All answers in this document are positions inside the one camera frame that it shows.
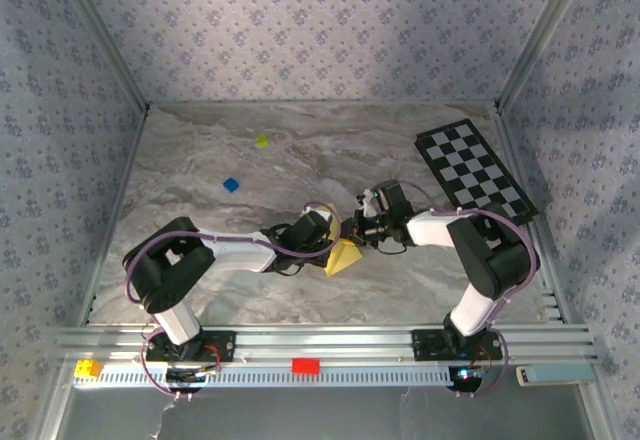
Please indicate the yellow paper sheet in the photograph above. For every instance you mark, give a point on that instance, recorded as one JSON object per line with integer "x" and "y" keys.
{"x": 345, "y": 257}

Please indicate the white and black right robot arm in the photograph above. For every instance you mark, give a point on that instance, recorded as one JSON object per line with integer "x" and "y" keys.
{"x": 490, "y": 255}

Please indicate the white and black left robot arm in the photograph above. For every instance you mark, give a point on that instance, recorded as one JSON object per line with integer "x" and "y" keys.
{"x": 175, "y": 270}

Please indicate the small blue square block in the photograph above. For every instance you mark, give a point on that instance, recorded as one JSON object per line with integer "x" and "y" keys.
{"x": 231, "y": 184}

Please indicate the black and white checkerboard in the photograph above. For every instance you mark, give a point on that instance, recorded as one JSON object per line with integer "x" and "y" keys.
{"x": 465, "y": 160}

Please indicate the small lime green block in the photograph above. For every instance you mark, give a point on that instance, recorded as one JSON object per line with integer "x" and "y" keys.
{"x": 262, "y": 141}

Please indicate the red block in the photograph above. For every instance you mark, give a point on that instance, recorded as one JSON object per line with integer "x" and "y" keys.
{"x": 305, "y": 366}

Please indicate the controller board with green light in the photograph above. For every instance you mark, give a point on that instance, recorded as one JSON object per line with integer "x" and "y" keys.
{"x": 466, "y": 376}

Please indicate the grey-blue flat box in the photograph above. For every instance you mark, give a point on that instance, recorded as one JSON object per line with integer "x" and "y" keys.
{"x": 560, "y": 375}

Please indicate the yellow and orange block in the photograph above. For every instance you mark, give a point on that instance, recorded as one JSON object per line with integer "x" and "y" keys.
{"x": 87, "y": 369}

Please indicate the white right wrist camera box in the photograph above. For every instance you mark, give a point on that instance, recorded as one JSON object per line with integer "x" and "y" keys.
{"x": 367, "y": 205}

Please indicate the aluminium mounting rail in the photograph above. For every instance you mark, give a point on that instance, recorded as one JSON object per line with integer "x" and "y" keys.
{"x": 325, "y": 342}

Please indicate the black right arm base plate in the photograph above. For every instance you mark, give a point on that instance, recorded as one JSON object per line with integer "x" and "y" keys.
{"x": 427, "y": 345}

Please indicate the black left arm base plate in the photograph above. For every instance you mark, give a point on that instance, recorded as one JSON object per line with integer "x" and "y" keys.
{"x": 220, "y": 345}

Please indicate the aluminium frame post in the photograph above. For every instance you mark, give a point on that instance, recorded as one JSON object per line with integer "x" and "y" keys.
{"x": 102, "y": 35}
{"x": 540, "y": 35}

